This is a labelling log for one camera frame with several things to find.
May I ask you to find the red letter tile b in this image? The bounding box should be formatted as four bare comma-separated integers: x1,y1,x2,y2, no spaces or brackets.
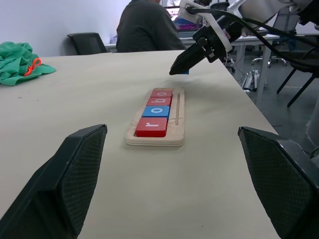
146,97,173,108

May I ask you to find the white office desk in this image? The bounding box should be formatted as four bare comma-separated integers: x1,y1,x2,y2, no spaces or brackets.
104,33,281,106

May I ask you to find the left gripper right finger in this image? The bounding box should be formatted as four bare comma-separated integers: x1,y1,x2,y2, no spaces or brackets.
237,126,319,239

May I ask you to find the green crumpled cloth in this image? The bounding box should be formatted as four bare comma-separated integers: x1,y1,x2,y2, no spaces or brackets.
0,41,57,87

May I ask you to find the grey office chair base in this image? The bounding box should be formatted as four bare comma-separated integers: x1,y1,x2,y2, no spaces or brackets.
251,55,288,68

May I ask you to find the stack of books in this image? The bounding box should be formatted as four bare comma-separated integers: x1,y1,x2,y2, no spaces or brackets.
173,16,200,38

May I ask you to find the blue letter tile o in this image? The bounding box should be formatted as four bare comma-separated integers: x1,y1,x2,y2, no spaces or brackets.
142,106,171,119

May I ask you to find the laptop screen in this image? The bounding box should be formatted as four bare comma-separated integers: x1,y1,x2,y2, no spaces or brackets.
165,6,181,18

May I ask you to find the grey metal parts pile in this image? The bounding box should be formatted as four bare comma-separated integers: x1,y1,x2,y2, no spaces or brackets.
241,70,260,94

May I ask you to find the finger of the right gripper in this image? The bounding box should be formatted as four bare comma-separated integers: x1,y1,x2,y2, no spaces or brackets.
168,43,208,76
187,55,210,75

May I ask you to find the black office chair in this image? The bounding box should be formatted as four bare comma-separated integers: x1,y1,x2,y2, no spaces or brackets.
66,32,109,56

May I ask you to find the red letter tile r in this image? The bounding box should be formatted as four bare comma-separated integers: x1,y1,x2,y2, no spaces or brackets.
135,117,168,138

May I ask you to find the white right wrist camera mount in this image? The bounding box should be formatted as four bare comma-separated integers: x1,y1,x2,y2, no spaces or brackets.
178,0,234,54

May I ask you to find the wooden letter tray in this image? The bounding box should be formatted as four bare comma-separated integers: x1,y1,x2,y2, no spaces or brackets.
125,87,186,147

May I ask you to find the black metal leg chair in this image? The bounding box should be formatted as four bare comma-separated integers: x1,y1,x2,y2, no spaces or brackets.
276,24,319,108

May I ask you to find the person in dark grey top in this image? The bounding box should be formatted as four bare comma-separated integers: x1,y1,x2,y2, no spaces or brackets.
116,0,187,53

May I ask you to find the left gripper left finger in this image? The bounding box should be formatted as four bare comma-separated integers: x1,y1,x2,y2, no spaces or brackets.
0,123,109,239

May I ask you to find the red letter block o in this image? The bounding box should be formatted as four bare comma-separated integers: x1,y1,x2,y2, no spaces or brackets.
150,89,173,99

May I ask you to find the orange cord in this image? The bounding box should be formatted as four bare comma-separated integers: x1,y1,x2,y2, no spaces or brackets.
23,58,42,77

